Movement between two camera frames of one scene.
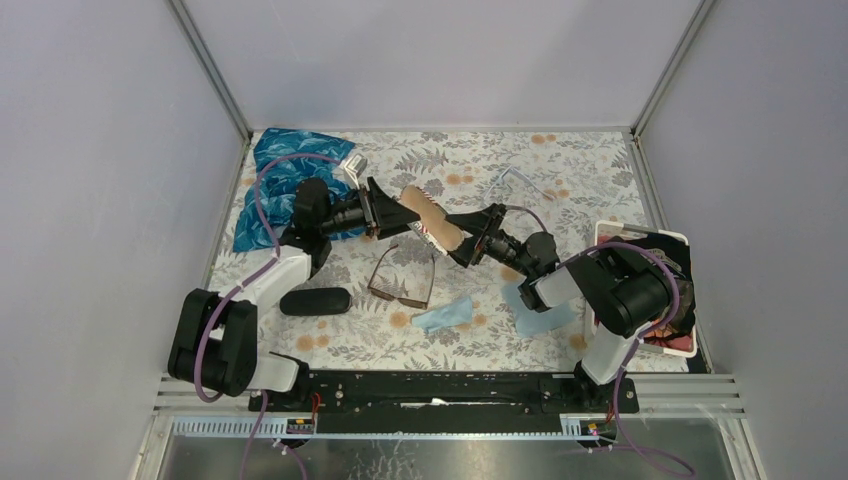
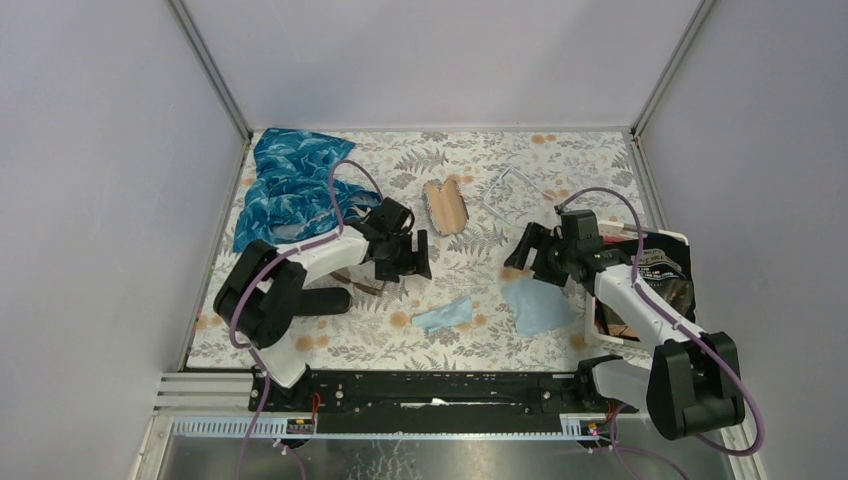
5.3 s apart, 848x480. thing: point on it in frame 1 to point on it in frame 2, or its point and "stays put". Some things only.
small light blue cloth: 457,312 stays put
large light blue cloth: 528,322 stays put
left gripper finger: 389,230 to 392,270
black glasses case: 315,301 stays put
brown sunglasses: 423,304 to 367,289
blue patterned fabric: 279,182 stays put
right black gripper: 483,223 to 536,237
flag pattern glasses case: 433,224 to 448,207
